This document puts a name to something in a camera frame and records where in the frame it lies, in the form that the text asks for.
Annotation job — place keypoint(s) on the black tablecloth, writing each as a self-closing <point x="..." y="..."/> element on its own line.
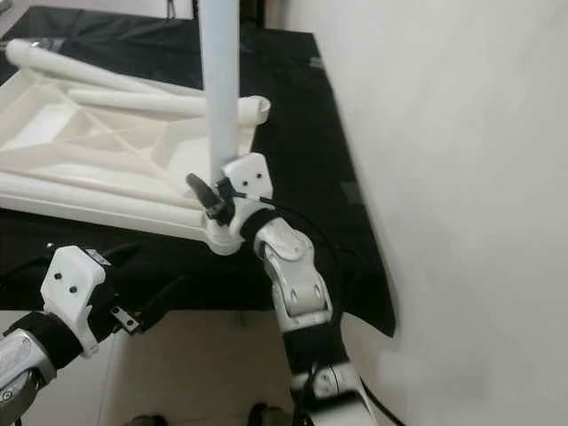
<point x="213" y="284"/>

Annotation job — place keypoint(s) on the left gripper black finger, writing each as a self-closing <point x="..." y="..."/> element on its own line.
<point x="120" y="252"/>
<point x="161" y="297"/>

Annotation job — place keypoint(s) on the grey tape piece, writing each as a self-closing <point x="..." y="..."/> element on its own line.
<point x="351" y="192"/>
<point x="318" y="62"/>

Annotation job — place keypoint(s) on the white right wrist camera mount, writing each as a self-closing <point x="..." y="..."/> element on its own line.
<point x="253" y="176"/>

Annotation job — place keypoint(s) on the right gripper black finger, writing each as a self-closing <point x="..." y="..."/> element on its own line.
<point x="201" y="191"/>

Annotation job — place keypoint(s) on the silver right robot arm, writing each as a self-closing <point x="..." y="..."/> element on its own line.
<point x="297" y="275"/>

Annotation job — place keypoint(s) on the black stool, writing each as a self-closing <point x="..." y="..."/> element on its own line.
<point x="257" y="11"/>

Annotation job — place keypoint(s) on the small clear tape patch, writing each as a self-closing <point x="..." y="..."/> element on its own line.
<point x="38" y="43"/>

